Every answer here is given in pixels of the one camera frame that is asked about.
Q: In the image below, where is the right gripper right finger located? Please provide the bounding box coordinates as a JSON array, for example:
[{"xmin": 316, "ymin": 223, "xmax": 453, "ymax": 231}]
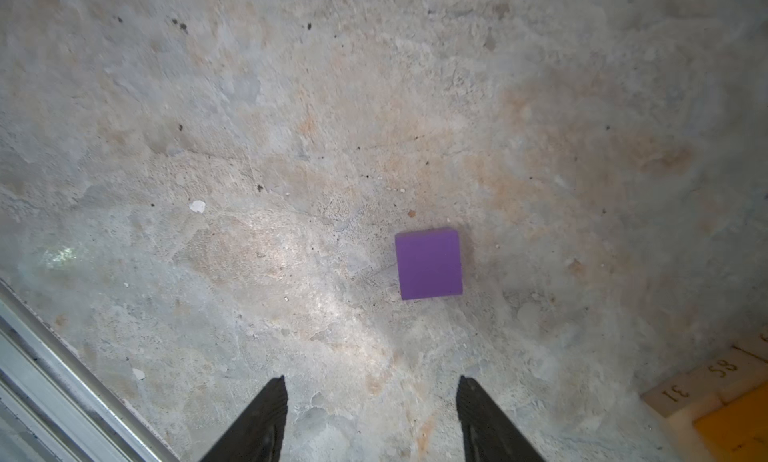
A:
[{"xmin": 456, "ymin": 376, "xmax": 544, "ymax": 462}]

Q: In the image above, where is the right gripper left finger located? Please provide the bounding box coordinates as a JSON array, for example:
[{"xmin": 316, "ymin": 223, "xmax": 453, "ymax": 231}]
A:
[{"xmin": 201, "ymin": 376, "xmax": 288, "ymax": 462}]

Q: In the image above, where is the purple wood cube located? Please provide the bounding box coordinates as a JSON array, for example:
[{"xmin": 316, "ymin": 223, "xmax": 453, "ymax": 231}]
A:
[{"xmin": 395, "ymin": 227, "xmax": 463, "ymax": 300}]

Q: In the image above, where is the natural wood block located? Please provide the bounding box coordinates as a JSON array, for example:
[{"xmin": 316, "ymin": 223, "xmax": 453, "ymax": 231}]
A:
[
  {"xmin": 641, "ymin": 375, "xmax": 722, "ymax": 420},
  {"xmin": 690, "ymin": 348, "xmax": 767, "ymax": 404},
  {"xmin": 733, "ymin": 327, "xmax": 768, "ymax": 363}
]

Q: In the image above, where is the orange wood block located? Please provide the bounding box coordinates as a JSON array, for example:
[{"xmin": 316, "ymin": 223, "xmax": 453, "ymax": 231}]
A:
[{"xmin": 694, "ymin": 384, "xmax": 768, "ymax": 462}]

